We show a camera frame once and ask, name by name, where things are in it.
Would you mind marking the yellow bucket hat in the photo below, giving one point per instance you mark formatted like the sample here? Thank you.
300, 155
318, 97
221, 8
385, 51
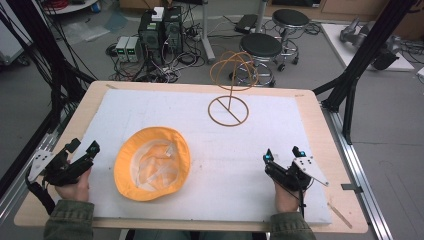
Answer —
126, 166

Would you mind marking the white round table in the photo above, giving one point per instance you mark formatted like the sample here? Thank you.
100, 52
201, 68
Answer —
71, 6

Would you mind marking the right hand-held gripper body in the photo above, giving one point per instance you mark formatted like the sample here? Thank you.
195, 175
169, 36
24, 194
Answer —
293, 175

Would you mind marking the black metal frame post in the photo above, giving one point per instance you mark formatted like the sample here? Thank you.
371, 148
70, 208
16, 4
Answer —
366, 50
50, 53

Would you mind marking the white box device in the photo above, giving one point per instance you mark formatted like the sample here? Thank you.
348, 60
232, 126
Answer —
158, 14

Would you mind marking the person's left hand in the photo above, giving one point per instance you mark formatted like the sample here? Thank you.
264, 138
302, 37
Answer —
74, 190

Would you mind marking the thin wooden stick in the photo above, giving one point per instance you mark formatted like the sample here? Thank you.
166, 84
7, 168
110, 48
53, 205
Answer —
340, 215

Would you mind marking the small grey metal bracket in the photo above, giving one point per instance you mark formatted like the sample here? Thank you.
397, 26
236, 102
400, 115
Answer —
351, 187

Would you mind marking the grey power supply unit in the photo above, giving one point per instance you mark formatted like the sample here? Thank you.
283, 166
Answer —
134, 50
122, 49

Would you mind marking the person's right hand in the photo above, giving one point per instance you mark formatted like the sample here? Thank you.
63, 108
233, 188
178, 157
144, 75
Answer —
285, 200

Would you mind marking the white foam mat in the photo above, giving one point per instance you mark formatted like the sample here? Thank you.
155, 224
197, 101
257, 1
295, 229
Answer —
216, 160

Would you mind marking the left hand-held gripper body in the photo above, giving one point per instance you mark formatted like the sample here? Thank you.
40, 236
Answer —
61, 170

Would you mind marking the grey metal table leg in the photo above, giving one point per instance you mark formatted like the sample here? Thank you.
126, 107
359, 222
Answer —
207, 36

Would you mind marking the black computer tower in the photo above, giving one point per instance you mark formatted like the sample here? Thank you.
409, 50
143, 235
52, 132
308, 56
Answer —
173, 30
150, 35

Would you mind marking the white platform board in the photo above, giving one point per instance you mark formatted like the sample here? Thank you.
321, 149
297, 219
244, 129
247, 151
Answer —
336, 43

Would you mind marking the black flat floor box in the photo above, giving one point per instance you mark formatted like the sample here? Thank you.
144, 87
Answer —
246, 22

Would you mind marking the black round stool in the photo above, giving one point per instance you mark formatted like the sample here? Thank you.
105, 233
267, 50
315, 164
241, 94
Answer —
261, 45
290, 17

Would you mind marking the grey equipment case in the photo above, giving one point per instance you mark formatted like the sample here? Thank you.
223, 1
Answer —
8, 43

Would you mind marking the aluminium rail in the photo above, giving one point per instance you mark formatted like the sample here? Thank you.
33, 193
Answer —
361, 170
23, 186

